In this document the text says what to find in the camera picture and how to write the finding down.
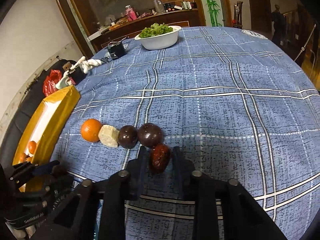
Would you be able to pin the pink bottle on cabinet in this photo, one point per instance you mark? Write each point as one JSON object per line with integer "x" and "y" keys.
{"x": 130, "y": 13}

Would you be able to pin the beige cake piece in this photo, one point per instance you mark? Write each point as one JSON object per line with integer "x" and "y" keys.
{"x": 108, "y": 135}

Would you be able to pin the dark purple plum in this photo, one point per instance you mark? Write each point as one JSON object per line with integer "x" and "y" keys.
{"x": 128, "y": 137}
{"x": 150, "y": 135}

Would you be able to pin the red plastic bag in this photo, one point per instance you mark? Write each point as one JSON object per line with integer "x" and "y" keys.
{"x": 50, "y": 81}

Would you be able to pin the white bowl of greens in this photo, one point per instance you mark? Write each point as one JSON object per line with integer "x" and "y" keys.
{"x": 160, "y": 41}

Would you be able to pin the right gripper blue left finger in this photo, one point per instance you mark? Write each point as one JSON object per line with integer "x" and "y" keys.
{"x": 137, "y": 169}

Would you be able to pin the orange fruit in box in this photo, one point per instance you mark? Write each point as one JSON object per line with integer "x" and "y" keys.
{"x": 32, "y": 145}

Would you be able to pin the wooden sideboard cabinet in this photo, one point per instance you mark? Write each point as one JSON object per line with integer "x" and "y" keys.
{"x": 183, "y": 18}

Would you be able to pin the mop with round base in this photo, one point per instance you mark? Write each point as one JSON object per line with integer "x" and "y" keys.
{"x": 305, "y": 43}

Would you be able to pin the white plush toy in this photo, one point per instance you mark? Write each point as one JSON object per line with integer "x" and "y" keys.
{"x": 77, "y": 72}

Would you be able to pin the small orange tangerine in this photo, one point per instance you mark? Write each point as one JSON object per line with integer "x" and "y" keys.
{"x": 90, "y": 130}

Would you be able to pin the black small device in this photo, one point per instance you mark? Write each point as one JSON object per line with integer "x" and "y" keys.
{"x": 116, "y": 50}

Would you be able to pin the blue plaid tablecloth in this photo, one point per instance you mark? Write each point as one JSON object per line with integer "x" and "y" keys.
{"x": 233, "y": 101}

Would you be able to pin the black sofa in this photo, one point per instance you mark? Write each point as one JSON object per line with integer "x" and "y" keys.
{"x": 34, "y": 95}

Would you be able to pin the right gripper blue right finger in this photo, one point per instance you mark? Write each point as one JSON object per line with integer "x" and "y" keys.
{"x": 183, "y": 169}

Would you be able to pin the dark wooden chair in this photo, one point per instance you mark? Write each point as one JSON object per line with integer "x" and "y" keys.
{"x": 237, "y": 19}

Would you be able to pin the yellow cardboard box tray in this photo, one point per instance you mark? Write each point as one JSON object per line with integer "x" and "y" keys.
{"x": 46, "y": 124}

